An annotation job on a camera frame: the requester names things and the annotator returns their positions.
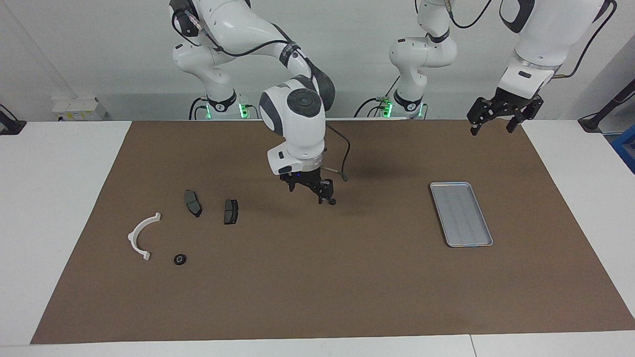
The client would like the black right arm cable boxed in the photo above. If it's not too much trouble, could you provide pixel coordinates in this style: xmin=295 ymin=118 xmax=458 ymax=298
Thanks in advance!
xmin=171 ymin=7 xmax=351 ymax=181

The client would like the dark grey elongated brake pad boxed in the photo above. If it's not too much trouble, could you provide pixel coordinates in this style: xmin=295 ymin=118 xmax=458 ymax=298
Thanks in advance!
xmin=184 ymin=189 xmax=203 ymax=218

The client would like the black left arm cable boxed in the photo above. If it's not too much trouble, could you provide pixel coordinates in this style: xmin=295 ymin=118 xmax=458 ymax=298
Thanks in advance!
xmin=446 ymin=0 xmax=618 ymax=80

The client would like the silver metal tray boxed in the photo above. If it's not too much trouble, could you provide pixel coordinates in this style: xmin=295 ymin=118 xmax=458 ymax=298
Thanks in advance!
xmin=430 ymin=182 xmax=494 ymax=247

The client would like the black base cable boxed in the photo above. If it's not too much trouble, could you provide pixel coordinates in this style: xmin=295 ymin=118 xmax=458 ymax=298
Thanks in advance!
xmin=189 ymin=97 xmax=209 ymax=120
xmin=355 ymin=74 xmax=400 ymax=119

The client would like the white box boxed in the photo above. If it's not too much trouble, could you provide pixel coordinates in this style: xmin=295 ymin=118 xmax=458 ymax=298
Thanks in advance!
xmin=52 ymin=97 xmax=107 ymax=121

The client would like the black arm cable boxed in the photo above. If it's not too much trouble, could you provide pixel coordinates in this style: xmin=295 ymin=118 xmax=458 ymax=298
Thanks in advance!
xmin=171 ymin=7 xmax=351 ymax=181
xmin=446 ymin=0 xmax=618 ymax=80

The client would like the blue crate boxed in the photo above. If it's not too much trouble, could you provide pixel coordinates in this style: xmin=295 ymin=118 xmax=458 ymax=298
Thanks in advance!
xmin=611 ymin=124 xmax=635 ymax=174

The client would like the black camera stand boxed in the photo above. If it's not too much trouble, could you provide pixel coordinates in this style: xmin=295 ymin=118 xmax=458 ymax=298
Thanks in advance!
xmin=0 ymin=104 xmax=27 ymax=135
xmin=578 ymin=79 xmax=635 ymax=133

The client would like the brown table mat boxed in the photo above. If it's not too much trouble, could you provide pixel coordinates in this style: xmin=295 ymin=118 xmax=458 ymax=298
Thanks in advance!
xmin=31 ymin=119 xmax=635 ymax=345

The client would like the white semicircular plastic bracket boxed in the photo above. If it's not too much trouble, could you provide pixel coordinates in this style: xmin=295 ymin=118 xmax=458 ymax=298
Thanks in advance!
xmin=127 ymin=212 xmax=162 ymax=261

